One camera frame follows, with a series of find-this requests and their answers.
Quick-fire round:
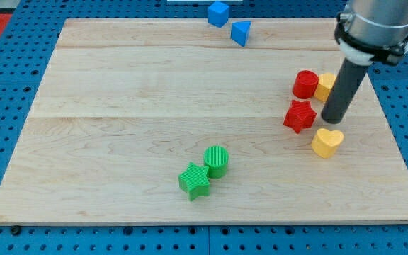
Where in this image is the green cylinder block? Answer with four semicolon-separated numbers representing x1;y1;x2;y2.
203;145;229;179

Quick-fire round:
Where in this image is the red star block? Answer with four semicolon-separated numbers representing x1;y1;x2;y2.
283;100;317;134

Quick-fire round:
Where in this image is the yellow hexagon block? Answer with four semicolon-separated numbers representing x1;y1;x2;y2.
314;73;336;102

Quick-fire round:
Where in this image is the blue triangle block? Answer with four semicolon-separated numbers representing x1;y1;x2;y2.
230;21;251;47

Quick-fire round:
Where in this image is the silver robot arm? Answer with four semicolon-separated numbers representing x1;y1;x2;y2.
321;0;408;124

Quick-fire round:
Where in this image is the red cylinder block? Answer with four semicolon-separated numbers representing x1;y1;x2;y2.
292;70;319;99

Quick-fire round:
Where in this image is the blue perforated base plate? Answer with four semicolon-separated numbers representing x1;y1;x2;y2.
0;0;408;254

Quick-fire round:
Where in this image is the wooden board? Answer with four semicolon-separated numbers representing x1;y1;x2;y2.
0;18;408;226

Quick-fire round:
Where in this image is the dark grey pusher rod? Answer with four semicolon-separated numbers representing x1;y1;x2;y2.
321;58;369;124

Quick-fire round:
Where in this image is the blue cube block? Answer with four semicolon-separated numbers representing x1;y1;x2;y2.
208;1;230;28

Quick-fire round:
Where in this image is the green star block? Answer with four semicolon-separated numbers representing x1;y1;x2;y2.
178;162;210;201

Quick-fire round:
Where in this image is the yellow heart block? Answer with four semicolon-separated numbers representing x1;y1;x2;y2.
311;128;344;159

